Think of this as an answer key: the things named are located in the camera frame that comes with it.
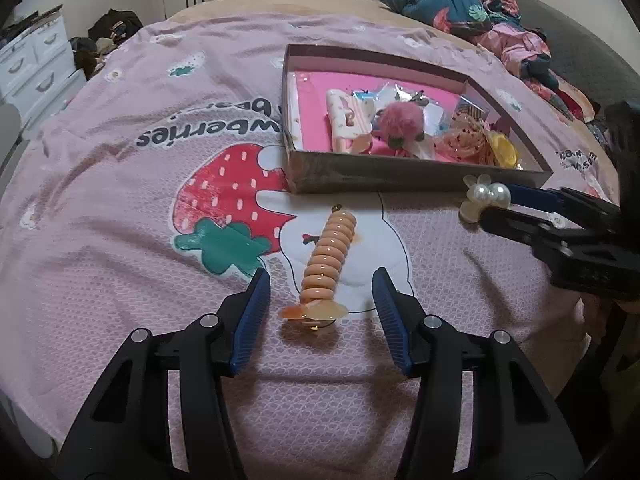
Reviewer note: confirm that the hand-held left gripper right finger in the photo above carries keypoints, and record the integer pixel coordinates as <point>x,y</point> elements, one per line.
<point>392,320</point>

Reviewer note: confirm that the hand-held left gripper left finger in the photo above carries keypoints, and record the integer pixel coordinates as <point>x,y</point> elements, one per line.
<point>252,320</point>

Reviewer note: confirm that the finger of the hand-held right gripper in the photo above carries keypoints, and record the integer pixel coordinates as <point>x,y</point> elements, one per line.
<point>535,197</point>
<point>510,225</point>

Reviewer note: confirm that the pearl hair clip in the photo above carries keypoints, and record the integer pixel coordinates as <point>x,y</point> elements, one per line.
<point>482,197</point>

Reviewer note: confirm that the yellow hair accessory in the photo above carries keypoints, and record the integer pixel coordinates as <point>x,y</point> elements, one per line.
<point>502,150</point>

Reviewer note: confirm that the clear plastic packet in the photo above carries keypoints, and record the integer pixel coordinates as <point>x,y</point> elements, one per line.
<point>430,105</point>

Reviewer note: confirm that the shallow cardboard box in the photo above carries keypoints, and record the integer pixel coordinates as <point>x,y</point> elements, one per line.
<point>350,172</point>

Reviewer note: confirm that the person's right hand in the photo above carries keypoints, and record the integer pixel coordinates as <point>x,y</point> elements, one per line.
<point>597,317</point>

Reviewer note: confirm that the sheer polka dot hair bow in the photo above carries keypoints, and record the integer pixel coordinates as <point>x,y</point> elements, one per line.
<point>462,140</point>

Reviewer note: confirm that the pink floral clothing pile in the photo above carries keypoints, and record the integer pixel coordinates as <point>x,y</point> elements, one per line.
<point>535,55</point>

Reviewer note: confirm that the grey headboard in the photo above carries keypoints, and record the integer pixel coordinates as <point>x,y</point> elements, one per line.
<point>575,45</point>

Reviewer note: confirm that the pink strawberry print blanket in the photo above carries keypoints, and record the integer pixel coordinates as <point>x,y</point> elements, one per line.
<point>125,185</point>

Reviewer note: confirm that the cream hair claw clip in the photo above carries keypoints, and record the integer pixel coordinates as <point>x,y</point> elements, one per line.
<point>342,120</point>

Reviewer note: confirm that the pink book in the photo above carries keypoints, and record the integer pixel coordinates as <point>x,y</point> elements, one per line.
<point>312,110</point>

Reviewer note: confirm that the dark bag pile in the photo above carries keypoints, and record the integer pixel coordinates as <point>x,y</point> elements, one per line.
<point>107,32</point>

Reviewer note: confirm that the white drawer chest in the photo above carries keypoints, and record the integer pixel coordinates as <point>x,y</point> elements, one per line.
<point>35,70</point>

